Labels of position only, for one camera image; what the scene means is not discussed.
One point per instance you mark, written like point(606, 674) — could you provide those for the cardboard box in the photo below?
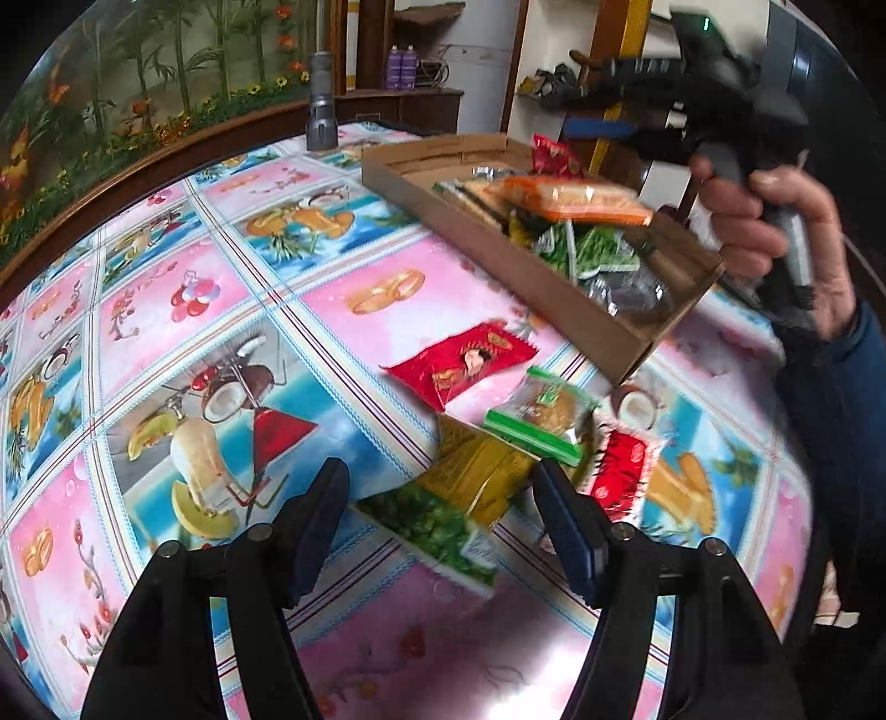
point(554, 304)

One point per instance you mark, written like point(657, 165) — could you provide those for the dark shoe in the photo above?
point(561, 86)

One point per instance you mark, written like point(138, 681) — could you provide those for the gold snack packet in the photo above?
point(477, 471)

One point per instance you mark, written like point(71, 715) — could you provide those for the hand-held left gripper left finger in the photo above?
point(322, 526)

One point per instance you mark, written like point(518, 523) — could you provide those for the low wooden cabinet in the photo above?
point(415, 107)

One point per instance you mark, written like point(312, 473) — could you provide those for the green patterned snack packet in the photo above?
point(554, 246)
point(609, 249)

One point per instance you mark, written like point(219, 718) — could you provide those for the person's right forearm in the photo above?
point(844, 415)

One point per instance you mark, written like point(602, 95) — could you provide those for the glass case with artificial flowers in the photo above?
point(138, 69)

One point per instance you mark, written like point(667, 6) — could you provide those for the silver foil snack packet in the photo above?
point(637, 294)

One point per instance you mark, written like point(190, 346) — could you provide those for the cake packet green ends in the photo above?
point(543, 415)

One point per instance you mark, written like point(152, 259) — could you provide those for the orange cracker packet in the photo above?
point(574, 197)

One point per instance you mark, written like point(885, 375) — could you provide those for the person's right hand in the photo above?
point(824, 228)

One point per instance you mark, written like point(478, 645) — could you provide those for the purple bottle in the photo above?
point(410, 69)
point(394, 69)

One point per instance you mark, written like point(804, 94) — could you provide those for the grey metal flashlight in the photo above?
point(322, 104)

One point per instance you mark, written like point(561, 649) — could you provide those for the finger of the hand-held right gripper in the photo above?
point(623, 66)
point(599, 128)

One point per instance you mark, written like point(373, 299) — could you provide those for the small red snack packet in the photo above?
point(554, 156)

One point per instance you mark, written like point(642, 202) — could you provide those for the large red snack packet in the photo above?
point(464, 360)

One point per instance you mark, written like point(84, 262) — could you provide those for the red striped snack packet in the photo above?
point(626, 471)

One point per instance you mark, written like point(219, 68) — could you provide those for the green pea snack packet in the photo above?
point(429, 533)

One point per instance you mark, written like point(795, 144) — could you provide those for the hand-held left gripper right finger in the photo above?
point(571, 533)

